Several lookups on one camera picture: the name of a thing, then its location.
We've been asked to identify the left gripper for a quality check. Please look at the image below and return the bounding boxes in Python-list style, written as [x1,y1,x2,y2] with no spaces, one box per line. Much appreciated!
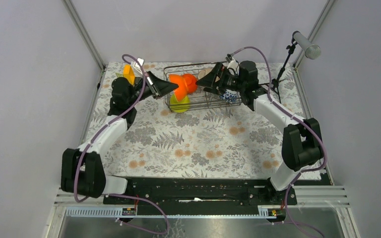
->
[128,70,179,106]

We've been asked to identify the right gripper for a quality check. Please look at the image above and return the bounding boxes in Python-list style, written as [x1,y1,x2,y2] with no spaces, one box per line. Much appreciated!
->
[195,62,245,97]

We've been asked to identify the orange bowl with white inside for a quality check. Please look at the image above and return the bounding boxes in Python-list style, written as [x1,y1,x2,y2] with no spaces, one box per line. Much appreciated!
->
[168,73,190,103]

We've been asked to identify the yellow plastic bowl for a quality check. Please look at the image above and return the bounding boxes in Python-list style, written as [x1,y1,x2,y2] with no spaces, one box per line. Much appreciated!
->
[169,95,190,113]

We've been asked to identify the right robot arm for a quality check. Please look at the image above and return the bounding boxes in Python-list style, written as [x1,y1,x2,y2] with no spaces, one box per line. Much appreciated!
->
[196,60,326,204]

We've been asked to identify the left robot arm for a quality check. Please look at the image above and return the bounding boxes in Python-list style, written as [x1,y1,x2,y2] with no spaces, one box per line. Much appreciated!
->
[61,71,179,204]

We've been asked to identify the beige ceramic bowl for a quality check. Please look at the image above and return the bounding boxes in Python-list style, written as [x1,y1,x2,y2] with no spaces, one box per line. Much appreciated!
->
[197,68,213,80]

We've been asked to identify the orange plastic bowl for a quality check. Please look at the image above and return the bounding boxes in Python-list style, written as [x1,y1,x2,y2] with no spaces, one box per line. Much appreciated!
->
[182,74,198,94]

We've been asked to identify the blue patterned bowl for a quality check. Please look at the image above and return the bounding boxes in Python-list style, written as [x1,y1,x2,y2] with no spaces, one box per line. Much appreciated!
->
[219,90,239,103]

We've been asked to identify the orange plastic block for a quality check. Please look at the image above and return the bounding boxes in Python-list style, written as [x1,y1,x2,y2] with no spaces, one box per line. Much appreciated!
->
[123,64,135,85]

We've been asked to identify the floral tablecloth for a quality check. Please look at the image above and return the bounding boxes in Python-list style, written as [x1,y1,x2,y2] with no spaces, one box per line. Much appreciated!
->
[74,61,322,180]

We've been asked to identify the microphone on black stand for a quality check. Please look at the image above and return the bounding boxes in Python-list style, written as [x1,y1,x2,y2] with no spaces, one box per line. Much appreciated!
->
[258,31,321,99]

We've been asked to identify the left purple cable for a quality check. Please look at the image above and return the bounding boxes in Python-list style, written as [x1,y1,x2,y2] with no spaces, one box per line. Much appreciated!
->
[73,54,172,235]

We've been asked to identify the purple cable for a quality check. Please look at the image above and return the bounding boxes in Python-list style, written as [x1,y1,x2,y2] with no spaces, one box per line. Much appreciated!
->
[73,54,172,235]
[230,46,327,238]

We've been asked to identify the wire dish rack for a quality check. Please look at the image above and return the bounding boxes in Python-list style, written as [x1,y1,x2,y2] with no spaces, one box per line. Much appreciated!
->
[163,62,242,111]

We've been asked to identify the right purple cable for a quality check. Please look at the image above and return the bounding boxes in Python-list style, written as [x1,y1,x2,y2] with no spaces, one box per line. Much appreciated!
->
[230,46,327,238]

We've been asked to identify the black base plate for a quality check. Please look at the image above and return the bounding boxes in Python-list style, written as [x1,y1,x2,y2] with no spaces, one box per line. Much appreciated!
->
[102,177,302,216]

